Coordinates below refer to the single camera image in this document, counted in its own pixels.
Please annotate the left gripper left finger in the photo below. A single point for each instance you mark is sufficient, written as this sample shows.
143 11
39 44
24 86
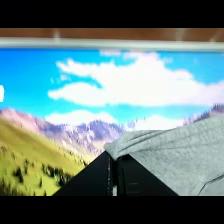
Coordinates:
93 180

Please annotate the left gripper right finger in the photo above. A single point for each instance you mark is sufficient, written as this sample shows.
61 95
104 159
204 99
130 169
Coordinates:
140 181

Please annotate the grey garment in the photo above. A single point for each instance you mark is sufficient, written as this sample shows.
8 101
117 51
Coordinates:
180 156

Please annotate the silver frame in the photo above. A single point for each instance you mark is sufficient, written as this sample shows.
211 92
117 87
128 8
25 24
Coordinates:
110 44

